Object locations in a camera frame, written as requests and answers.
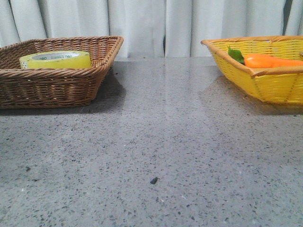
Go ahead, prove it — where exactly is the yellow tape roll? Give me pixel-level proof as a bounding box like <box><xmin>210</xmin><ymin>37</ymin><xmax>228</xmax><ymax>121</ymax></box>
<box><xmin>19</xmin><ymin>51</ymin><xmax>91</xmax><ymax>69</ymax></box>

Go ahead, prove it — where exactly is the small black debris piece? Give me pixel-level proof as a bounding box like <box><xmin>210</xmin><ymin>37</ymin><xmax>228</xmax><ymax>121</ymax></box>
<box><xmin>150</xmin><ymin>177</ymin><xmax>158</xmax><ymax>184</ymax></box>

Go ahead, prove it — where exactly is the white curtain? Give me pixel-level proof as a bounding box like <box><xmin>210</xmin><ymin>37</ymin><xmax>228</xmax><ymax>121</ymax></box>
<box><xmin>0</xmin><ymin>0</ymin><xmax>303</xmax><ymax>58</ymax></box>

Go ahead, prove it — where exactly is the orange toy carrot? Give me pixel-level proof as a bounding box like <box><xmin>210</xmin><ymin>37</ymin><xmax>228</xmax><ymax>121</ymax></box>
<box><xmin>228</xmin><ymin>46</ymin><xmax>303</xmax><ymax>68</ymax></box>

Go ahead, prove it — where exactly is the brown wicker basket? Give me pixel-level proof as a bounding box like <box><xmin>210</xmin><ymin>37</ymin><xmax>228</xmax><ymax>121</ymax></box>
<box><xmin>0</xmin><ymin>36</ymin><xmax>124</xmax><ymax>109</ymax></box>

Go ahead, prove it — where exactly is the yellow woven basket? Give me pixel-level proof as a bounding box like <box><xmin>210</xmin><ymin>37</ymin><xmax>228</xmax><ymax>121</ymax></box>
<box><xmin>201</xmin><ymin>35</ymin><xmax>303</xmax><ymax>105</ymax></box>

